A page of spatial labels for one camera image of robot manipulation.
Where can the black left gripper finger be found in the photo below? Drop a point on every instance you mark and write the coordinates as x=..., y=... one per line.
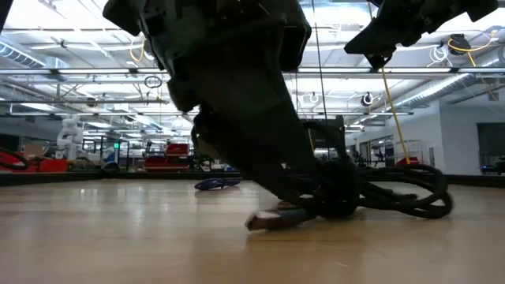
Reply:
x=276, y=154
x=225, y=150

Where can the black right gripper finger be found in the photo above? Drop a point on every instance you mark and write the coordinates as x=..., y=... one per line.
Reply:
x=378, y=61
x=369, y=41

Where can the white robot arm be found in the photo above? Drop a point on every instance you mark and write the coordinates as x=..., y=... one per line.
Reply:
x=70, y=136

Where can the black equipment cart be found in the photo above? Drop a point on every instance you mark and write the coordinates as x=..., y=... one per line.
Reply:
x=329, y=138

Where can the red tool chest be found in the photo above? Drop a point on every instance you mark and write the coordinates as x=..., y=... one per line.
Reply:
x=169, y=158

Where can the red storage box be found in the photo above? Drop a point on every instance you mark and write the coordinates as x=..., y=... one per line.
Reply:
x=43, y=165

